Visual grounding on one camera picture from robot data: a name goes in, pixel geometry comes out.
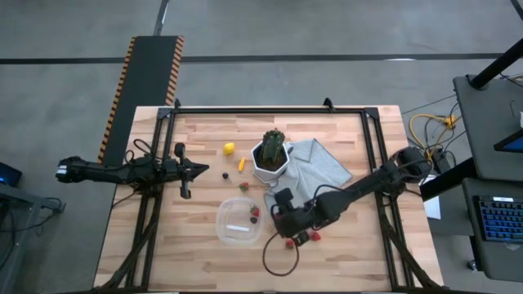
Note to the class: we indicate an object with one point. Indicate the black hazard-striped floor mat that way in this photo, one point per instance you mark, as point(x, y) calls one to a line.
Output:
point(147, 81)

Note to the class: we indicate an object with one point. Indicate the clear plastic tupperware container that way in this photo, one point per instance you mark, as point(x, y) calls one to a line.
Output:
point(229, 216)

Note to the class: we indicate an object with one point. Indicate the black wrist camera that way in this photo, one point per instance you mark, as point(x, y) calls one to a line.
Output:
point(284, 196)
point(180, 150)

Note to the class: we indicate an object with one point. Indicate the grey metal stand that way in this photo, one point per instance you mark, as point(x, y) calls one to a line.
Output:
point(24, 200)

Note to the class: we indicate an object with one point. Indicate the grey waffle dish cloth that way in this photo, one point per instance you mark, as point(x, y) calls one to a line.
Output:
point(323, 167)

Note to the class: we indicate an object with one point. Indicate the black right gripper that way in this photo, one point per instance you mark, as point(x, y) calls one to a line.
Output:
point(304, 220)

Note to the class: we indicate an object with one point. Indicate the grey desk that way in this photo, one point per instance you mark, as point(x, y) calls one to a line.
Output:
point(498, 257)
point(482, 122)

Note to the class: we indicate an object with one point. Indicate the black slanted beam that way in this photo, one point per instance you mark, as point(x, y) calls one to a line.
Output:
point(449, 179)

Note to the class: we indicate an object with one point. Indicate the white angular plant pot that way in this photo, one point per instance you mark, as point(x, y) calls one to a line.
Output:
point(265, 175)

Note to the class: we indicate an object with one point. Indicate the green cactus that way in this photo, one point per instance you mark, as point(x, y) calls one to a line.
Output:
point(273, 145)

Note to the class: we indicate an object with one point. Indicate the small black round knob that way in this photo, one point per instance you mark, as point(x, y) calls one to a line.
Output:
point(472, 265)

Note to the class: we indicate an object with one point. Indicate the blue-lit black device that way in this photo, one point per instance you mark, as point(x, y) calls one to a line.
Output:
point(8, 175)

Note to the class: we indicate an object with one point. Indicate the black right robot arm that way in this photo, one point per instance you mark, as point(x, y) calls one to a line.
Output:
point(367, 185)

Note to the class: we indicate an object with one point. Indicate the blue-screen tablet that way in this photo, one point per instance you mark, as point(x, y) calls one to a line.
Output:
point(512, 143)

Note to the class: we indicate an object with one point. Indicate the dark round berry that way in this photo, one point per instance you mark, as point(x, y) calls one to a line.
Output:
point(253, 219)
point(225, 176)

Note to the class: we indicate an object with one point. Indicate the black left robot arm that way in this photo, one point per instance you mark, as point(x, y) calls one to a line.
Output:
point(102, 171)

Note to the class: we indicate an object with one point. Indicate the black slanted pole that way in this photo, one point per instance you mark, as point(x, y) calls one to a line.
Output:
point(496, 63)

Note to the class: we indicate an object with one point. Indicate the yellow lemon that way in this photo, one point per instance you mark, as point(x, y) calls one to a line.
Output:
point(229, 149)

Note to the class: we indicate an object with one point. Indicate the black power adapter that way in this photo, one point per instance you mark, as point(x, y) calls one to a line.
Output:
point(439, 160)

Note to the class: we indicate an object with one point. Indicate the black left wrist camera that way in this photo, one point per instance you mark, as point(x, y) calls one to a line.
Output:
point(180, 150)

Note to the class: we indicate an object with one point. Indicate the black aluminium table frame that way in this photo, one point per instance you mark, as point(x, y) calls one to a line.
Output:
point(265, 110)

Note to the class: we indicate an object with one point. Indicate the white paper sheet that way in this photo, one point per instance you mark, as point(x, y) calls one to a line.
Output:
point(433, 208)

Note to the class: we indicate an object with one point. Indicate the backlit keyboard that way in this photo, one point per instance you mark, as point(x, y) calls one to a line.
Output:
point(501, 218)

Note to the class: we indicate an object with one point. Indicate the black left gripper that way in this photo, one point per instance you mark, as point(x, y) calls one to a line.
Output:
point(181, 170)

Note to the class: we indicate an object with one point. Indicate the red strawberry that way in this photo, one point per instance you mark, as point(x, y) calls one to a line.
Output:
point(315, 236)
point(289, 244)
point(256, 212)
point(244, 187)

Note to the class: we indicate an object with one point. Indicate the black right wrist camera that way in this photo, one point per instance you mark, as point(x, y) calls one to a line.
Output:
point(284, 196)

